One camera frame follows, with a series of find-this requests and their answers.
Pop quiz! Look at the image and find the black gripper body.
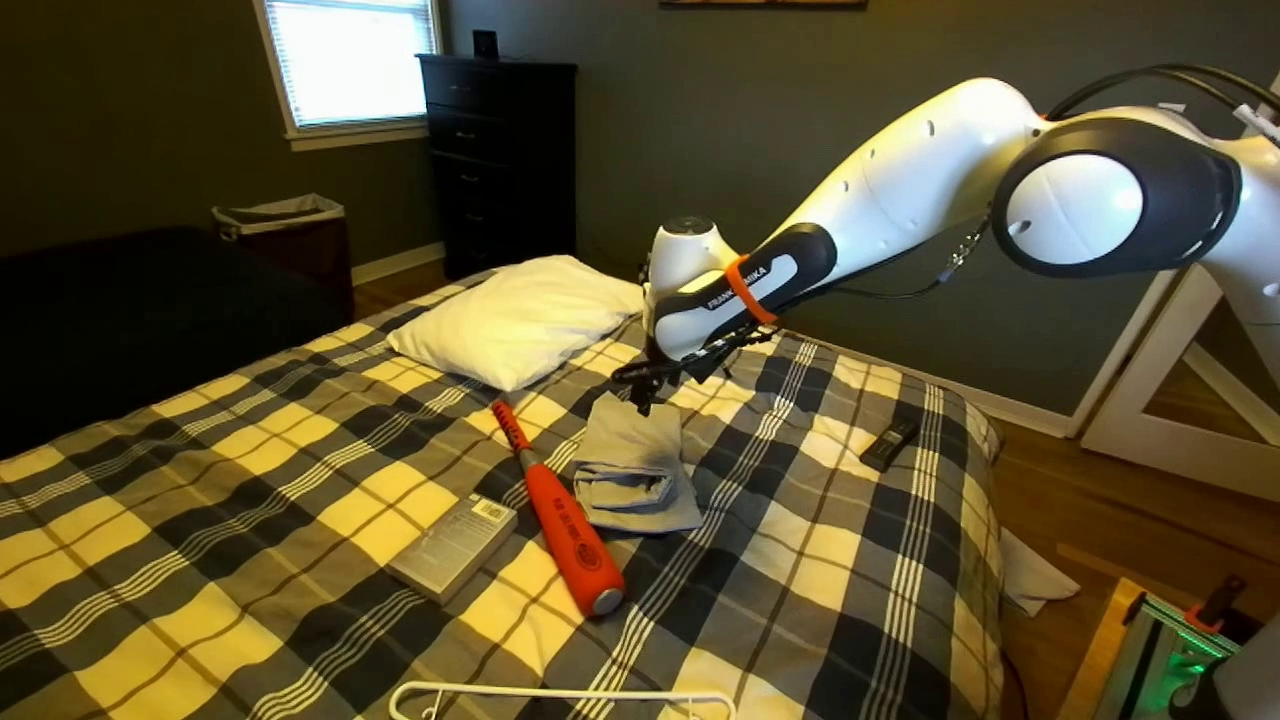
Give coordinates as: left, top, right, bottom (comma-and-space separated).
636, 325, 745, 391

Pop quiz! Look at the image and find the gray bed sheet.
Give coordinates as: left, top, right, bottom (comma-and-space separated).
562, 387, 706, 541

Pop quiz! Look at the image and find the orange band on arm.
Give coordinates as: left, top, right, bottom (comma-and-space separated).
719, 258, 783, 334

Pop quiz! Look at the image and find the plaid checkered bed comforter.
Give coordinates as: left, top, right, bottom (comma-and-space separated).
0, 258, 1010, 720

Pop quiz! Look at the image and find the white pillow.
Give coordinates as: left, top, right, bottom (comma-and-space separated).
385, 252, 652, 400

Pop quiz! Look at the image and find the orange baseball bat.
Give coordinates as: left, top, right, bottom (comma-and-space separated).
489, 398, 632, 624

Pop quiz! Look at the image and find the gray flat book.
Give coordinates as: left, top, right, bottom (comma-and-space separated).
389, 487, 524, 604

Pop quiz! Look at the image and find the black tall dresser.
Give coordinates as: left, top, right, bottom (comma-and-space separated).
414, 54, 583, 285

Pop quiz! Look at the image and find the dark laundry hamper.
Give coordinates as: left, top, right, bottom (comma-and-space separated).
207, 191, 361, 325

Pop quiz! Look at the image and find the white cloth on floor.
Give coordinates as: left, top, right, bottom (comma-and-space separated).
994, 526, 1082, 620

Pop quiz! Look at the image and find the green lit control device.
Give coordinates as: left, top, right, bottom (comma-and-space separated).
1097, 573, 1280, 720

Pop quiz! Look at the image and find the white wire hanger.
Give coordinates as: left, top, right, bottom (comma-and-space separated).
389, 675, 745, 720

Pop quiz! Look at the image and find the bright window with white frame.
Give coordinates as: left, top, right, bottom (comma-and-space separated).
247, 0, 446, 157

